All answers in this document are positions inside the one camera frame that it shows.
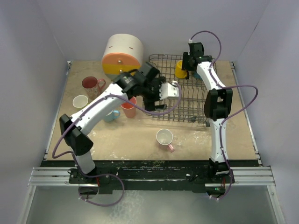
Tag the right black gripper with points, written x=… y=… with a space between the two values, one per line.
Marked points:
x=186 y=56

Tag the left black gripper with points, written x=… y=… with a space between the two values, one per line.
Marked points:
x=149 y=105

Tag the yellow mug black handle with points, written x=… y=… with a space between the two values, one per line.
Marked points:
x=179 y=72

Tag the pink handleless tumbler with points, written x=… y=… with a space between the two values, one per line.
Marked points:
x=129 y=110

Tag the light blue mug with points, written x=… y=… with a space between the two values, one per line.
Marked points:
x=112 y=116

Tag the pale pink faceted mug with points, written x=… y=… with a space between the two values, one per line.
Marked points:
x=164 y=138

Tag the pink floral mug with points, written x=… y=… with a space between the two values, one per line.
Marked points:
x=93 y=86

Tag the green faceted mug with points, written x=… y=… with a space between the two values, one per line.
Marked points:
x=80 y=101

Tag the teal textured mug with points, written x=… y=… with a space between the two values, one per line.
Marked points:
x=196 y=76

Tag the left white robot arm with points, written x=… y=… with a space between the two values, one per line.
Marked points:
x=75 y=128

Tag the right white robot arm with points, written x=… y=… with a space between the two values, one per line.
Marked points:
x=217 y=106

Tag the round pastel drawer cabinet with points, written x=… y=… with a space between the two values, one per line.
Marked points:
x=123 y=52

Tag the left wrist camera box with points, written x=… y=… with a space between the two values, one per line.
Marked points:
x=169 y=90

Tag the grey wire dish rack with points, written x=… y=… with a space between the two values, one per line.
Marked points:
x=194 y=92

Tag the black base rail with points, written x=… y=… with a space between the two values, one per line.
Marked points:
x=153 y=175

